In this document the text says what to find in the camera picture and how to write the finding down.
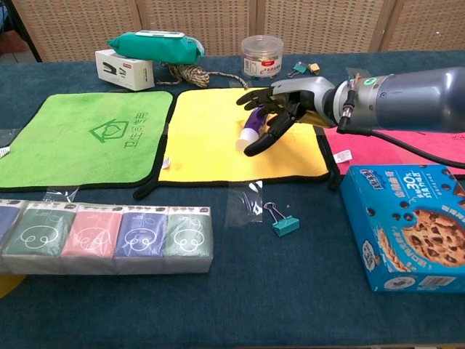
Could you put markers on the large teal binder clip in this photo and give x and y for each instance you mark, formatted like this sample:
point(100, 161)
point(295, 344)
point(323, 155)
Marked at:
point(287, 227)

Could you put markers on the woven folding screen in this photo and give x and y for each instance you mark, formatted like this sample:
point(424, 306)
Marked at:
point(218, 22)

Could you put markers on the green microfibre cloth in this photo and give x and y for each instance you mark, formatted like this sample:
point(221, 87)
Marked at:
point(72, 145)

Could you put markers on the clear jar of clips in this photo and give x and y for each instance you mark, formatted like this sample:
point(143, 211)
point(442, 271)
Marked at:
point(262, 58)

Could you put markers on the pink microfibre cloth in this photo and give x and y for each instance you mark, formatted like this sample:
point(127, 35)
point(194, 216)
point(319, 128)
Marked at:
point(381, 152)

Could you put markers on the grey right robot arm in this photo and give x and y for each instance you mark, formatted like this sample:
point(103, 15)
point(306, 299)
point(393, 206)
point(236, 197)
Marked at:
point(417, 98)

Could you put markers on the yellow microfibre cloth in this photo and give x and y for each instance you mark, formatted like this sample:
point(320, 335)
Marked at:
point(210, 145)

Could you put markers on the twine ball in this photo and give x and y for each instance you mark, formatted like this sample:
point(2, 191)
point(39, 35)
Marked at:
point(194, 74)

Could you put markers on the gold binder clip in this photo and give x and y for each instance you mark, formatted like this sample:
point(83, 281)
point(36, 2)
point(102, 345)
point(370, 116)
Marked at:
point(314, 68)

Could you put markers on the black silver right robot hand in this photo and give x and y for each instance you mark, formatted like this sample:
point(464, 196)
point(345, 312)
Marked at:
point(309, 91)

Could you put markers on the small teal binder clip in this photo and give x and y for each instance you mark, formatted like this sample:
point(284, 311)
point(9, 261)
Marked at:
point(299, 68)

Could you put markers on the small clear plastic bag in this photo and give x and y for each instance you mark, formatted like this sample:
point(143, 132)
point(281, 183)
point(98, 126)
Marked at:
point(243, 207)

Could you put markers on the purple toothpaste tube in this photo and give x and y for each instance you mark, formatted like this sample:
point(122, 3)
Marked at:
point(250, 136)

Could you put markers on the clear adhesive tape strip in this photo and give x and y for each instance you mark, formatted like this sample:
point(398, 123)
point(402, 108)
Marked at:
point(60, 194)

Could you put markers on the blue cookie box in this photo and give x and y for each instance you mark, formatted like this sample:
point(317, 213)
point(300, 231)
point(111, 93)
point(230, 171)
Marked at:
point(407, 232)

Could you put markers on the teal wet wipes pack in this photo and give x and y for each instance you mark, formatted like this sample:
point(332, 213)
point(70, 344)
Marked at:
point(156, 47)

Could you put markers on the multicolour tissue pack bundle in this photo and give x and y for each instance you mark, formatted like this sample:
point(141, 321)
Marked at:
point(109, 240)

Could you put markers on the white stapler box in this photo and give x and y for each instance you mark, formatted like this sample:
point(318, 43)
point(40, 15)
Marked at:
point(123, 72)

